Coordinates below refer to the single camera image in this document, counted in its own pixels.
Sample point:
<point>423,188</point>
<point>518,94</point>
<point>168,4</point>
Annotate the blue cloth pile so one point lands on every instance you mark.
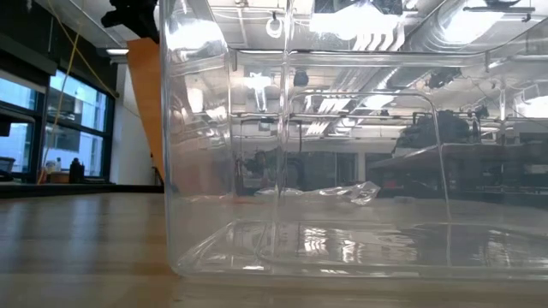
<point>428,128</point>

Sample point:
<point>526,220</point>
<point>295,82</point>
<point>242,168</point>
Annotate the large window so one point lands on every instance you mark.
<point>77,107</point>

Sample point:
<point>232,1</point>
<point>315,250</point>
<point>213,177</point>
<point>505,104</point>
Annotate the black ceiling spotlight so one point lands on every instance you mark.
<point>300,78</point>

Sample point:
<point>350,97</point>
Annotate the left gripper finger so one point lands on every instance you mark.
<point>150,33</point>

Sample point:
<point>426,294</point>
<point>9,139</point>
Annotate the black bottle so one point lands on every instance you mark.
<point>76,171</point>

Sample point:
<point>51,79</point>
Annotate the clear plastic container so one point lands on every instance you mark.
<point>299,239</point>

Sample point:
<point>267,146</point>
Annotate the clear plastic bag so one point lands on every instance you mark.
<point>359,192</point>

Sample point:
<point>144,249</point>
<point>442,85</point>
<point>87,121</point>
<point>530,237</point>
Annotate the black aluminium frame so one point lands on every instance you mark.
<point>64,190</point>

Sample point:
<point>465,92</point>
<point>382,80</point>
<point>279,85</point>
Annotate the ceiling light strip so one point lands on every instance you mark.
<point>116,51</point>

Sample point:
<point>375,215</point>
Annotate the silver ventilation duct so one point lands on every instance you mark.
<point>428,30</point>

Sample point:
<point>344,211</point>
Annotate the orange elastic bandage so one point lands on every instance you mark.
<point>145,107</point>

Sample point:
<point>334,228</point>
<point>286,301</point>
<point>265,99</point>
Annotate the wooden background table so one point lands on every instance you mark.
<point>449,154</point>

